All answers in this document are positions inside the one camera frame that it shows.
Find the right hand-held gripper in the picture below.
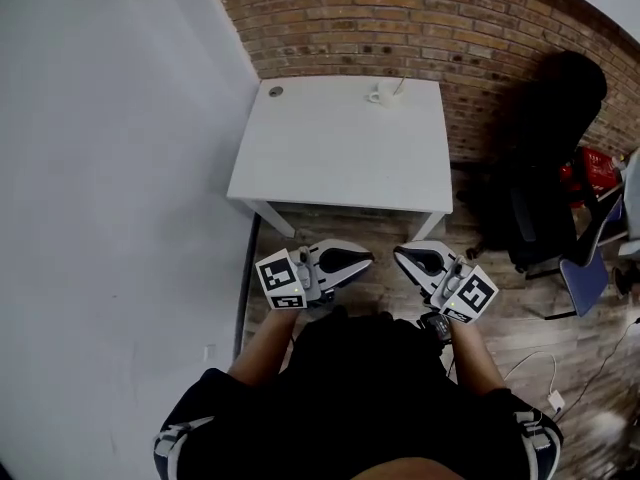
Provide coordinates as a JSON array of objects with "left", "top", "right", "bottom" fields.
[{"left": 393, "top": 240, "right": 500, "bottom": 325}]

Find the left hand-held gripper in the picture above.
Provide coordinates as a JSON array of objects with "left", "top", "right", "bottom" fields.
[{"left": 254, "top": 238, "right": 376, "bottom": 311}]

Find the white cup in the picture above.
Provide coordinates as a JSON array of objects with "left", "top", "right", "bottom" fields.
[{"left": 368, "top": 80, "right": 405, "bottom": 109}]

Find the person's left forearm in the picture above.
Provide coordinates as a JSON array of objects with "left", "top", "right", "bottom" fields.
[{"left": 227, "top": 307, "right": 304, "bottom": 387}]

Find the person's right forearm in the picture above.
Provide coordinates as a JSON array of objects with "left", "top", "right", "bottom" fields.
[{"left": 447, "top": 317, "right": 509, "bottom": 397}]

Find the black device with screen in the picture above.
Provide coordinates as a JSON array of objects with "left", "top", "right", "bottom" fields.
[{"left": 418, "top": 311, "right": 455, "bottom": 343}]

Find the person's black shirt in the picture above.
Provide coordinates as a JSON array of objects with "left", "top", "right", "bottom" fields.
[{"left": 152, "top": 310, "right": 565, "bottom": 480}]

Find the small armless chair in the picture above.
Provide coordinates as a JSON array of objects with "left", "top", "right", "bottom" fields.
[{"left": 542, "top": 192, "right": 626, "bottom": 320}]

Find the black office chair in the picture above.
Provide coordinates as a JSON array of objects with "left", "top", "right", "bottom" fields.
[{"left": 457, "top": 50, "right": 609, "bottom": 274}]

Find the red plastic crate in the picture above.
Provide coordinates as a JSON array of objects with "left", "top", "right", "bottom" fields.
[{"left": 558, "top": 146, "right": 622, "bottom": 209}]

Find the table with white cloth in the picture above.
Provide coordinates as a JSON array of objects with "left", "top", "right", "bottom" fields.
[{"left": 617, "top": 148, "right": 640, "bottom": 259}]

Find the white cable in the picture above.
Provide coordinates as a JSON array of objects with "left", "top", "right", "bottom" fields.
[{"left": 503, "top": 350, "right": 559, "bottom": 399}]

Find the black cable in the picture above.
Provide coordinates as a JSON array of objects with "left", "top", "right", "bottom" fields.
[{"left": 564, "top": 317, "right": 640, "bottom": 418}]

